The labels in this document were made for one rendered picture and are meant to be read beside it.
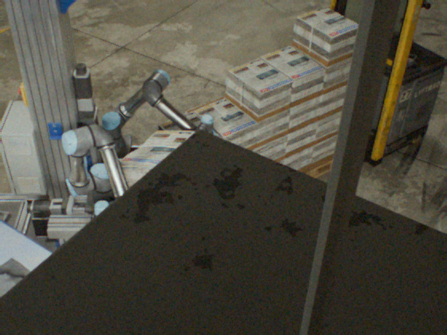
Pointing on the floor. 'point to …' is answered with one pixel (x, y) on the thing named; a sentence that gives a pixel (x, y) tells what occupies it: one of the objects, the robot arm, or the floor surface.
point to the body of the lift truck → (412, 99)
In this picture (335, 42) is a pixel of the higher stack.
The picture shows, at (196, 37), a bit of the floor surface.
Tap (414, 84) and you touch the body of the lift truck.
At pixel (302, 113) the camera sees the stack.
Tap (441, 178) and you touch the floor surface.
